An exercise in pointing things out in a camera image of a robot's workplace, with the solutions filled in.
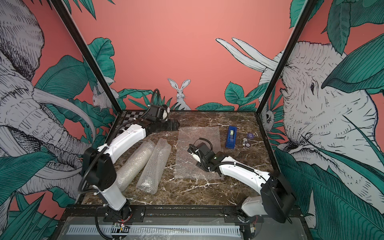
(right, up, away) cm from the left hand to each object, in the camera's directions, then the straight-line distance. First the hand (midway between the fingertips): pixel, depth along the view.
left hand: (176, 123), depth 88 cm
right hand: (+16, -19, -3) cm, 25 cm away
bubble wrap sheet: (-13, -30, -10) cm, 34 cm away
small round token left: (+47, -12, +16) cm, 52 cm away
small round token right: (+48, -15, +13) cm, 52 cm away
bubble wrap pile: (+5, -26, +2) cm, 26 cm away
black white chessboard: (-40, +5, +26) cm, 48 cm away
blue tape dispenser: (+36, -9, +11) cm, 38 cm away
